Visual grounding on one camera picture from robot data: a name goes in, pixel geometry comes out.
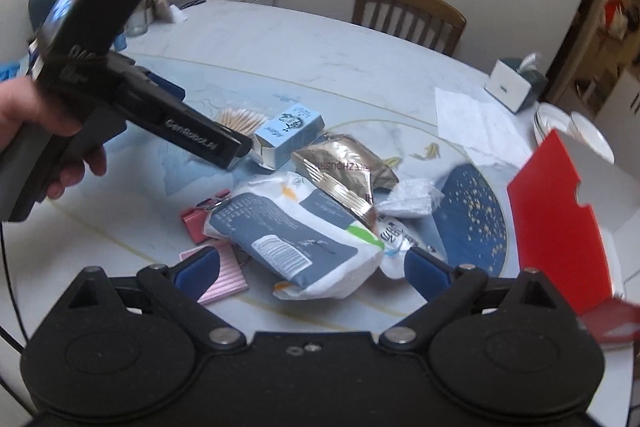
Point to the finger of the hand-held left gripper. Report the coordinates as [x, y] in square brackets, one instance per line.
[235, 144]
[167, 88]

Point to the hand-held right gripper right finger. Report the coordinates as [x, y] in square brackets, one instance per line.
[425, 272]

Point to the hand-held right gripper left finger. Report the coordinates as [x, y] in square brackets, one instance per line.
[197, 269]

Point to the light blue small carton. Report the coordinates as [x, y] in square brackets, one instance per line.
[290, 132]

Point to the large white grey bag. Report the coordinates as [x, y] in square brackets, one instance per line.
[290, 232]

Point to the gold foil snack packet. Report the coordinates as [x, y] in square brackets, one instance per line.
[340, 167]

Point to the red cardboard box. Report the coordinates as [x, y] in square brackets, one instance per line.
[555, 217]

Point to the cotton swab container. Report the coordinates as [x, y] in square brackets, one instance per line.
[240, 118]

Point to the person's left hand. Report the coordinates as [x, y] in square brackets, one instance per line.
[22, 107]

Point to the pink ribbed pouch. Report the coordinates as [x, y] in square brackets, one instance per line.
[225, 277]

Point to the glass jar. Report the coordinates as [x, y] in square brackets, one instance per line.
[137, 19]

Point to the crumpled white plastic bag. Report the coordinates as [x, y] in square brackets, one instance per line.
[410, 199]

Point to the white paper sheet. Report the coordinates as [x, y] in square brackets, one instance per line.
[475, 122]

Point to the stack of white plates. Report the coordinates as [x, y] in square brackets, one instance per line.
[547, 122]

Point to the white green tissue box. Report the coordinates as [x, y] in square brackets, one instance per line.
[512, 84]

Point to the white bowl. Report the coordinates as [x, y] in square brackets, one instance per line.
[590, 137]

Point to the wooden chair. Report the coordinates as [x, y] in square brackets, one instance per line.
[407, 14]

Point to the wooden shelf unit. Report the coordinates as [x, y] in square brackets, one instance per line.
[600, 32]

